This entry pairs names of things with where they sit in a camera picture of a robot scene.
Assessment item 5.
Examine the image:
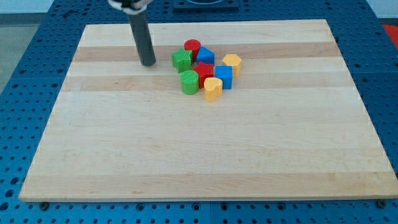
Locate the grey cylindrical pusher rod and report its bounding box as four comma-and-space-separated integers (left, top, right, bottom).
128, 12, 156, 66

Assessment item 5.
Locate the yellow heart block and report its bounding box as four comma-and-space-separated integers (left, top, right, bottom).
204, 77, 223, 102

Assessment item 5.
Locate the light wooden board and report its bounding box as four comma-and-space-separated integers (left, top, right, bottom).
19, 19, 397, 202

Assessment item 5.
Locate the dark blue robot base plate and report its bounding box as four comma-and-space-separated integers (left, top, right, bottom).
170, 0, 241, 12

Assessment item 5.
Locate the red cylinder block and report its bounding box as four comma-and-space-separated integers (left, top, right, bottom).
184, 39, 201, 62

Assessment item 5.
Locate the green cylinder block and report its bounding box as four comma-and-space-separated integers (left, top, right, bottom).
180, 70, 199, 95

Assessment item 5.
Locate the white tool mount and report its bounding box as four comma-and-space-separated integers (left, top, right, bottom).
108, 0, 153, 15

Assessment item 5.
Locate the blue triangle block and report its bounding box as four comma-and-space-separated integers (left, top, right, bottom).
197, 46, 215, 64

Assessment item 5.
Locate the yellow hexagon block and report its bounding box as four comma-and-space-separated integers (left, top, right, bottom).
222, 54, 242, 77

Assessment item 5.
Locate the red star block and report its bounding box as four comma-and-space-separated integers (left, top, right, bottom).
193, 62, 214, 89

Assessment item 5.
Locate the green star block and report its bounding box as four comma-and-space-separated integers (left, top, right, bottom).
172, 48, 193, 73

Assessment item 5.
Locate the blue cube block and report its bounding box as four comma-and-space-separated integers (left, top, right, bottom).
215, 65, 233, 90

